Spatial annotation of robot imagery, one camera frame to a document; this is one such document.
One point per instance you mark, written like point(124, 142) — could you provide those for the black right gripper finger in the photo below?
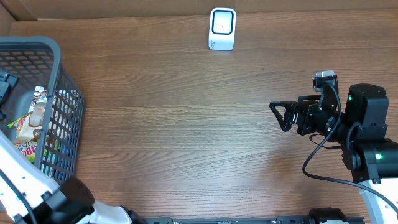
point(287, 119)
point(286, 104)

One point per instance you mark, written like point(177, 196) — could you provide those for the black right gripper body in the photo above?
point(312, 119)

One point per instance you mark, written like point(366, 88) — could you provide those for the beige mushroom snack bag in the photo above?
point(39, 101)

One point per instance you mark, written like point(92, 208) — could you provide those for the green Haribo candy bag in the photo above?
point(27, 134)

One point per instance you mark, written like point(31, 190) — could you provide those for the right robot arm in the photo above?
point(360, 130)

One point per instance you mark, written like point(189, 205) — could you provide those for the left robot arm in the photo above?
point(30, 196)

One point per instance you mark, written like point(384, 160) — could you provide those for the white barcode scanner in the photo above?
point(222, 28)

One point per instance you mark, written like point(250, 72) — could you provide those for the grey plastic shopping basket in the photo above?
point(27, 62)

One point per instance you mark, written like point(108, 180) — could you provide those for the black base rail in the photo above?
point(315, 216)

